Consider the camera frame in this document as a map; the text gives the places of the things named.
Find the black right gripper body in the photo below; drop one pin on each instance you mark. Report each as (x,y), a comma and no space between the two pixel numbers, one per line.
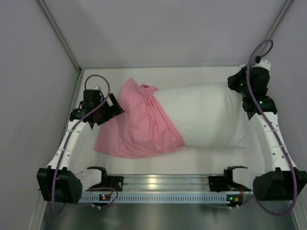
(234,81)

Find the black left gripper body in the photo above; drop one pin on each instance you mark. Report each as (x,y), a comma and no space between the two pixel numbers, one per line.
(103,117)

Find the pink floral pillowcase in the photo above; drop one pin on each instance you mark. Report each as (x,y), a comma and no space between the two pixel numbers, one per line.
(143,130)

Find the white pillow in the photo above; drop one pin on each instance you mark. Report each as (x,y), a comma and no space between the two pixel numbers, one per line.
(205,115)

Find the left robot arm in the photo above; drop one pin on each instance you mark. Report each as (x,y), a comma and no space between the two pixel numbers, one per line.
(73,170)

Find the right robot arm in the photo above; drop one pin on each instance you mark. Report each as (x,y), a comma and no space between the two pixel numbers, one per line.
(270,174)

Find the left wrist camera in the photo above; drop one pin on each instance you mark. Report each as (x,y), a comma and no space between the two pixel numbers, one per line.
(96,88)

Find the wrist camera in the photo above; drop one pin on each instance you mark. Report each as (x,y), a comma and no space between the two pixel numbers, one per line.
(96,88)
(265,64)

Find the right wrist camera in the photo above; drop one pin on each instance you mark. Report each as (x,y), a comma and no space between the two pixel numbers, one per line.
(265,64)

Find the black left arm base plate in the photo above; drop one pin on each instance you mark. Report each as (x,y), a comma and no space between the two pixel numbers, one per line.
(115,182)

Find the right aluminium frame post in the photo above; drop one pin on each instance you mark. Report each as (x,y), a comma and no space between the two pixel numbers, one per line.
(266,45)

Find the aluminium frame post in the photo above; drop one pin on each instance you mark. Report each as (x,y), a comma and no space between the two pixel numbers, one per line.
(266,45)
(47,13)

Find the aluminium front rail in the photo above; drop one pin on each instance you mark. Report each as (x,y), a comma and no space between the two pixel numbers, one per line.
(165,183)

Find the white slotted cable duct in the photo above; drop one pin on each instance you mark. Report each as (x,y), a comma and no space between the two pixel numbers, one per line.
(160,198)

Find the left aluminium frame post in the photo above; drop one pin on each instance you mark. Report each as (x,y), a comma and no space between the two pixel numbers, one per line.
(47,13)

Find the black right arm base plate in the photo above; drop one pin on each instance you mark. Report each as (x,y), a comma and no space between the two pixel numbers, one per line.
(221,184)

